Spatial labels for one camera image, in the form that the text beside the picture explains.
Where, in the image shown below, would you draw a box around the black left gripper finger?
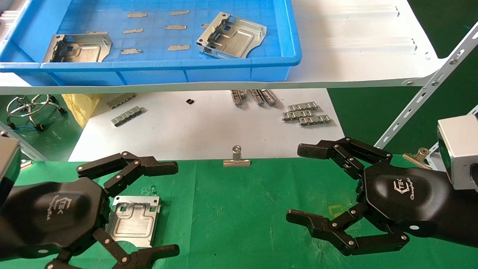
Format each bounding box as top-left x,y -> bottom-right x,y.
76,151 -> 179,197

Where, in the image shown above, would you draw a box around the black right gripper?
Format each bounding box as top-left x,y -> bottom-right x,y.
286,137 -> 460,257

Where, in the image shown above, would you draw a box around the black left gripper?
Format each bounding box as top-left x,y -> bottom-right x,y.
11,177 -> 180,269

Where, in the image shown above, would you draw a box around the stamped sheet metal bracket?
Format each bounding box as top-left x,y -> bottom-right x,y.
196,12 -> 267,59
105,195 -> 162,248
42,32 -> 112,63

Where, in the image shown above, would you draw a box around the white board sheet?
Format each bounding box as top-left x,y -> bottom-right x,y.
68,89 -> 345,162

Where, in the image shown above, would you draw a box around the green table cloth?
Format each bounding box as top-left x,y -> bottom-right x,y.
0,154 -> 478,269

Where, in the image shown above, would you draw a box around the yellow cloth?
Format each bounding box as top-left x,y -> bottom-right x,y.
62,93 -> 102,129

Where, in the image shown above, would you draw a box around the brass binder clip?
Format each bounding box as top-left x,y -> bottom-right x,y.
403,148 -> 433,170

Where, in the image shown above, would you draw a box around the blue plastic tray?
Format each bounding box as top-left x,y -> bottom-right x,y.
0,0 -> 302,87

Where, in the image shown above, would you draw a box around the grey slotted strut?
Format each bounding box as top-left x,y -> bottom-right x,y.
0,121 -> 47,162

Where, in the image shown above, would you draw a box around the white shelf board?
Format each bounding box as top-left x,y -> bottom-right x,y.
0,0 -> 447,95

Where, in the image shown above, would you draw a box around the long white slotted strut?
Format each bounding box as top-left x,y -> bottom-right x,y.
373,22 -> 478,150

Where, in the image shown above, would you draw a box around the white stacked strips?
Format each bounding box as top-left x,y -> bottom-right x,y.
0,10 -> 20,38

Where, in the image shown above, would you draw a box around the blue cable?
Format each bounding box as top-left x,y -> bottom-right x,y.
7,125 -> 38,135

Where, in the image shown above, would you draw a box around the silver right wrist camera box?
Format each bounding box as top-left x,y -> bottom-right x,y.
436,114 -> 478,192

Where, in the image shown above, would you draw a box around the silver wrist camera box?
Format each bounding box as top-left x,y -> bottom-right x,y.
436,114 -> 478,192
0,135 -> 21,204

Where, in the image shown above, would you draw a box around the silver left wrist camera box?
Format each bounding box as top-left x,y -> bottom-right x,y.
0,135 -> 21,204

